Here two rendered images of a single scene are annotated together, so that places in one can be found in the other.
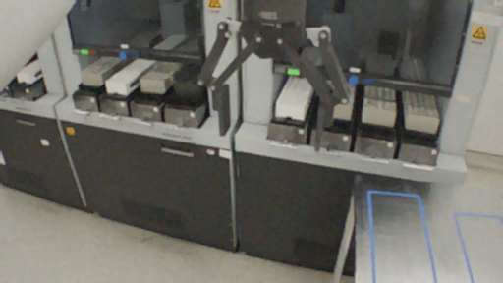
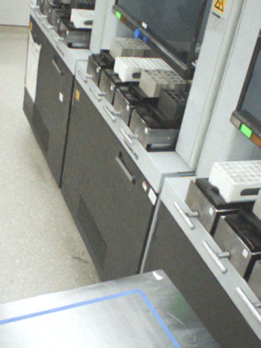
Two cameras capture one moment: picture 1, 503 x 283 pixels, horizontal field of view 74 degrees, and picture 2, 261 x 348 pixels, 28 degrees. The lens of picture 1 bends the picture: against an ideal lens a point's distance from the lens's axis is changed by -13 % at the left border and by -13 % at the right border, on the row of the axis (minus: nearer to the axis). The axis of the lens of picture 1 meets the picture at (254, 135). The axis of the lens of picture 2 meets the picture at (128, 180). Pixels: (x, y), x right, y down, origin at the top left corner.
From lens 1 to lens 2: 0.81 m
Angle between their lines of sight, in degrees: 39
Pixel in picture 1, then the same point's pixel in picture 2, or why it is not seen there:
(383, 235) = (62, 322)
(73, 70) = (109, 33)
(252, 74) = (219, 116)
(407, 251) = not seen: outside the picture
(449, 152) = not seen: outside the picture
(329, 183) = (214, 310)
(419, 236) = not seen: outside the picture
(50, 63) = (99, 15)
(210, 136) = (149, 166)
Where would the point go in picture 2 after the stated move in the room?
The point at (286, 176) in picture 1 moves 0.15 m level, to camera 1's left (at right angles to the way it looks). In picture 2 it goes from (183, 265) to (148, 232)
